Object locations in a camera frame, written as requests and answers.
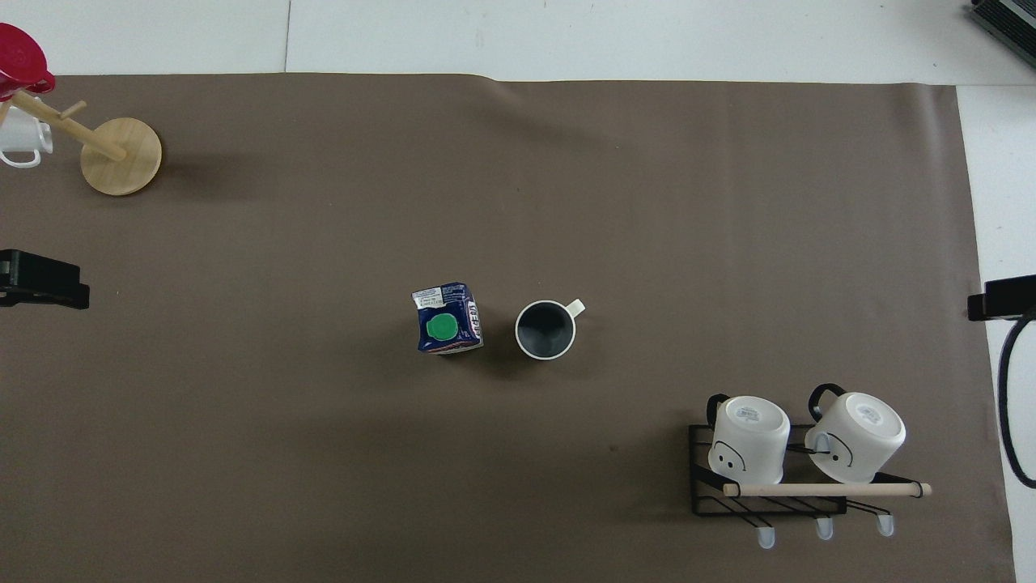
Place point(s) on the red cup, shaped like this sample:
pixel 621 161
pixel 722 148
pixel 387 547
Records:
pixel 18 58

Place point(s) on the black ribbed box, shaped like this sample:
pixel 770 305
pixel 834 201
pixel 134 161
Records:
pixel 1012 18

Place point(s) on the plain white mug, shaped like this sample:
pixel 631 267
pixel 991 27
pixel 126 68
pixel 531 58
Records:
pixel 23 136

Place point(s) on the blue milk carton green cap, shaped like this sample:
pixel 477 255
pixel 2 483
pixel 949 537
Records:
pixel 453 316

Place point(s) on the white mug dark inside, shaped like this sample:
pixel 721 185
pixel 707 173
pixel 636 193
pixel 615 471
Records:
pixel 545 330

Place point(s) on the wooden mug tree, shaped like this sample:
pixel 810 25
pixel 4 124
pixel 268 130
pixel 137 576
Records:
pixel 121 158

